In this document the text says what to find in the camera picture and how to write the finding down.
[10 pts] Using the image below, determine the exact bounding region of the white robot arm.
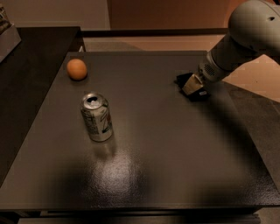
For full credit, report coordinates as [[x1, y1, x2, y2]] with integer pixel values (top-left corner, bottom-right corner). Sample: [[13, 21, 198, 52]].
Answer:
[[179, 0, 280, 96]]

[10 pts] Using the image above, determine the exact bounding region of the dark rxbar blueberry wrapper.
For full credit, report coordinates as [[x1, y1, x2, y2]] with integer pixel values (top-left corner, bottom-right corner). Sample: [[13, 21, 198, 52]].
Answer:
[[176, 73, 210, 102]]

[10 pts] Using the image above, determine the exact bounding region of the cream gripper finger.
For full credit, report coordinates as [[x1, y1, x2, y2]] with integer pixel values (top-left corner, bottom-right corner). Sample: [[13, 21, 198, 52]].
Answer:
[[182, 73, 204, 95]]

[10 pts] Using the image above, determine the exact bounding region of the orange round fruit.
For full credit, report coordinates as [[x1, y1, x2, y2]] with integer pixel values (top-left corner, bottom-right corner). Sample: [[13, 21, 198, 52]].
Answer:
[[66, 59, 88, 81]]

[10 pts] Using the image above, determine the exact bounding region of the grey box on side table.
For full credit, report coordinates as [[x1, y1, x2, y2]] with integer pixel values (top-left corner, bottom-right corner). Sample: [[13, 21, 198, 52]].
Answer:
[[0, 24, 21, 63]]

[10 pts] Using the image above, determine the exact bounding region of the silver 7up soda can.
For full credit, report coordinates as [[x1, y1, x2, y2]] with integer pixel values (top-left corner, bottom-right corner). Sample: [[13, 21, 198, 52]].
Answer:
[[80, 92, 113, 142]]

